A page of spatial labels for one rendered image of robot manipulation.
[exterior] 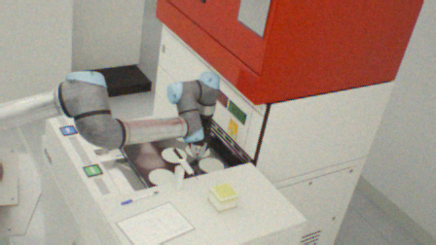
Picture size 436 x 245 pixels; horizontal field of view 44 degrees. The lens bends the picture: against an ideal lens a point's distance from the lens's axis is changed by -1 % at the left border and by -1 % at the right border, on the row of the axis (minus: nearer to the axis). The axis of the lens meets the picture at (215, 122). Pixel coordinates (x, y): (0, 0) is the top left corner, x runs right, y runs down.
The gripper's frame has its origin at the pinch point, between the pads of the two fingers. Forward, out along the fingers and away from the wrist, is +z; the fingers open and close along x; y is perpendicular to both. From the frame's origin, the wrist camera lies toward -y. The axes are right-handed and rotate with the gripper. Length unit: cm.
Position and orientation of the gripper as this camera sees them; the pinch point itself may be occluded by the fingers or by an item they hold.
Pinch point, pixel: (197, 157)
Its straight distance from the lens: 212.7
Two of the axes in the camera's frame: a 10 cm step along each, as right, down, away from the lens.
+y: 0.8, -5.2, 8.5
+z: -1.6, 8.3, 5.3
